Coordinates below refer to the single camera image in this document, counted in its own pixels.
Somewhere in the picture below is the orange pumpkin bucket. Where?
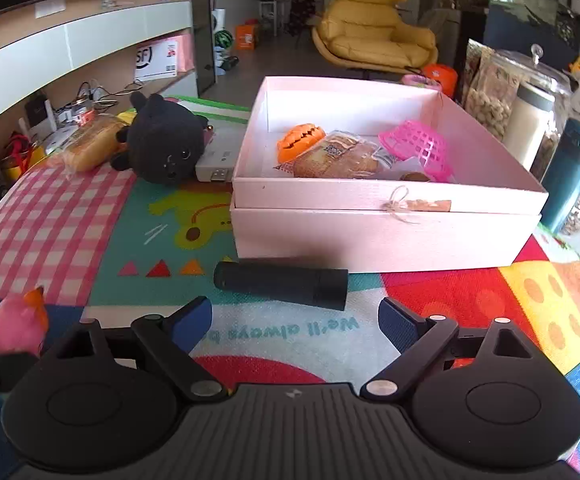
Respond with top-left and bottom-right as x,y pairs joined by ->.
422,63 -> 458,98

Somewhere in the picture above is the pink cardboard box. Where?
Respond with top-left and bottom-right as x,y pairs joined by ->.
230,76 -> 549,275

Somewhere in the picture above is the glass fish tank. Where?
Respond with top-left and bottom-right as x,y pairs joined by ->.
487,0 -> 580,56

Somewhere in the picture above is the pink plastic basket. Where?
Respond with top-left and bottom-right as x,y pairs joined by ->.
379,120 -> 454,183

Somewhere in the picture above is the chair with floral cover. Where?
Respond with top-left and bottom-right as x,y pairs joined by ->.
287,0 -> 317,36

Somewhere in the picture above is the large glass nut jar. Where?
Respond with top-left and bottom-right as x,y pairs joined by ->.
462,44 -> 575,166

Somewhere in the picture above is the pink plush bird toy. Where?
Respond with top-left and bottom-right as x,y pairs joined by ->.
0,286 -> 51,352

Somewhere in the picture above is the colourful printed play mat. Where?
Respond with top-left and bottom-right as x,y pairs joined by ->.
0,95 -> 580,480

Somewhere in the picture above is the pink toy bucket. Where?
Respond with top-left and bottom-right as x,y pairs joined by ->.
402,74 -> 443,92

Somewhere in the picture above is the white adapter box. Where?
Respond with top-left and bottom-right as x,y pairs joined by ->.
195,127 -> 245,183

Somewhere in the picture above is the yellow leather armchair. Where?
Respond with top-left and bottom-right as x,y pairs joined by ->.
312,0 -> 439,72

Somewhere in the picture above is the black plush cat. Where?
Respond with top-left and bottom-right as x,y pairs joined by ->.
110,92 -> 209,183

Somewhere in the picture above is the plain packaged bread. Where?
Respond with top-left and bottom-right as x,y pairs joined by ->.
60,115 -> 128,173

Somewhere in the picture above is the white thermos bottle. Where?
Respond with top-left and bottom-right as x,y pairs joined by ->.
502,82 -> 555,171

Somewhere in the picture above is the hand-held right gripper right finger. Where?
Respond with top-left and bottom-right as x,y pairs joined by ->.
360,297 -> 545,402

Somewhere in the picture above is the teal thermos bottle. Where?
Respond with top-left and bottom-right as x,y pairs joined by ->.
540,119 -> 580,233

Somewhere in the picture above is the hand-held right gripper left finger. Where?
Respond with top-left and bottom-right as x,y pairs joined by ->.
52,296 -> 228,403

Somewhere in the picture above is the labelled packaged bread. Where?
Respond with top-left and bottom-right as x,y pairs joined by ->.
292,131 -> 395,178

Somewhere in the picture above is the black router box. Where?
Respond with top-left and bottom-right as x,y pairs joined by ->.
24,95 -> 56,133

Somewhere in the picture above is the pink paper bag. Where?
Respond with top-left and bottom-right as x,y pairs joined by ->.
162,35 -> 194,73

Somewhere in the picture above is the black flashlight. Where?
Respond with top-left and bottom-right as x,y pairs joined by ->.
213,261 -> 349,311

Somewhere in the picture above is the white courier envelope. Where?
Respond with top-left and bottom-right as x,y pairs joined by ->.
134,42 -> 178,82

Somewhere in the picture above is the orange pumpkin toy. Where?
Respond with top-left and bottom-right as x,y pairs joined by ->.
276,122 -> 327,163

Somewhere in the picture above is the orange cardboard box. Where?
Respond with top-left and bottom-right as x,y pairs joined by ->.
235,24 -> 258,51

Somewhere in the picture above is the flat white device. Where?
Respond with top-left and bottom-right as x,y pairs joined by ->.
45,127 -> 78,153

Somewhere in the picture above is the white wall switch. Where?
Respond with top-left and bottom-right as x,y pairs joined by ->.
34,0 -> 66,18

